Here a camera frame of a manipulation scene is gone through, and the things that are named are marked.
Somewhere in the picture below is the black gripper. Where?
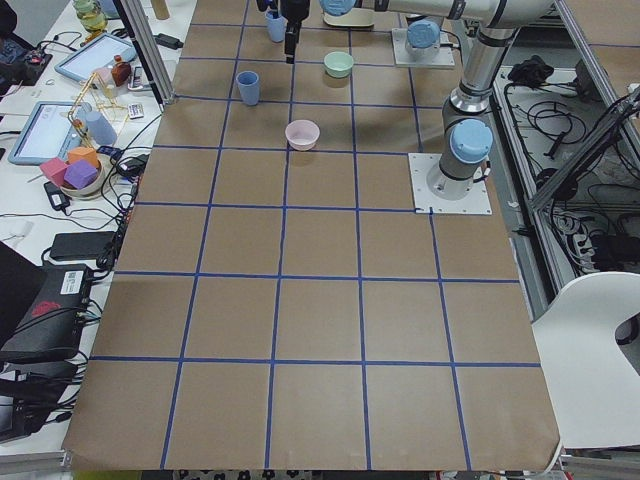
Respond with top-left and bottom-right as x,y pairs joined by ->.
280,0 -> 310,64
256,0 -> 279,12

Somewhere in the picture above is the light blue plastic cup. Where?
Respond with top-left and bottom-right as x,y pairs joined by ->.
265,10 -> 286,43

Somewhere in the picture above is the dark blue plastic cup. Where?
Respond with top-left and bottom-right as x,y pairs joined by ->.
236,70 -> 260,106

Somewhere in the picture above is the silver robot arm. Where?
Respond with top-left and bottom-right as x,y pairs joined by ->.
320,1 -> 551,132
256,0 -> 441,64

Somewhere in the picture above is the mint green bowl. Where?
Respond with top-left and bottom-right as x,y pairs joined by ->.
323,51 -> 354,79

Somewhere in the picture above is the pink bowl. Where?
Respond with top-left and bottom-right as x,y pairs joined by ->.
285,119 -> 320,151

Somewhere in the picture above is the brown glass bottle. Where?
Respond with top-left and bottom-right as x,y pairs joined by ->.
111,55 -> 132,87

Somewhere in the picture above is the blue cased tablet far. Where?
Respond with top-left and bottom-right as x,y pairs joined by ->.
55,33 -> 137,82

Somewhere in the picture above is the blue cased tablet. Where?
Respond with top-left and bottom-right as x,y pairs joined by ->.
8,101 -> 82,166
55,33 -> 137,82

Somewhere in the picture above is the wooden marble run toy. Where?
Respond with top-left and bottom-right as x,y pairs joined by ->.
68,69 -> 128,146

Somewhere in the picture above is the black cloth bundle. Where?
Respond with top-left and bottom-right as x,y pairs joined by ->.
507,55 -> 554,88

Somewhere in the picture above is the blue cased tablet near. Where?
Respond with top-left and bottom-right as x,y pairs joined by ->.
8,101 -> 82,166

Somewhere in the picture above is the bowl of foam cubes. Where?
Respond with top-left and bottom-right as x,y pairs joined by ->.
40,147 -> 106,200

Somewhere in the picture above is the black power adapter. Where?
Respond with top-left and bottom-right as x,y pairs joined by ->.
49,231 -> 115,261

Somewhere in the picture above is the white chair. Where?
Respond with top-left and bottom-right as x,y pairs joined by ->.
533,272 -> 639,449

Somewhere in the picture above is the aluminium frame post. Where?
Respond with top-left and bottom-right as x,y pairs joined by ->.
115,0 -> 175,106

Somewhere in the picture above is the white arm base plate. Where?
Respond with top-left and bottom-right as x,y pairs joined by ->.
408,153 -> 492,215
392,28 -> 455,70

